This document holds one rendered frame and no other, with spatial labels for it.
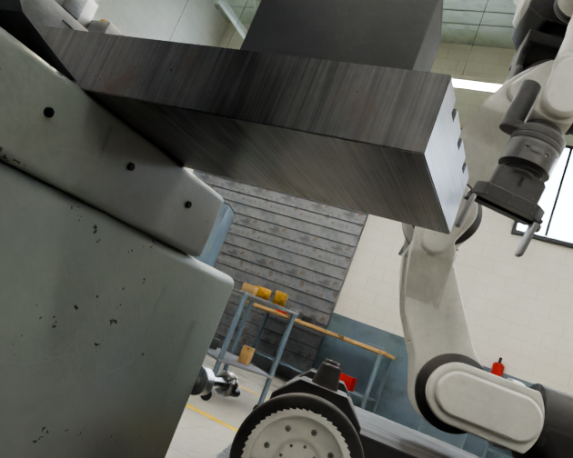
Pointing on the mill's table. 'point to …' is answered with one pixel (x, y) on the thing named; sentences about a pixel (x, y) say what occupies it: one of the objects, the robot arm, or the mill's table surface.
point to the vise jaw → (103, 27)
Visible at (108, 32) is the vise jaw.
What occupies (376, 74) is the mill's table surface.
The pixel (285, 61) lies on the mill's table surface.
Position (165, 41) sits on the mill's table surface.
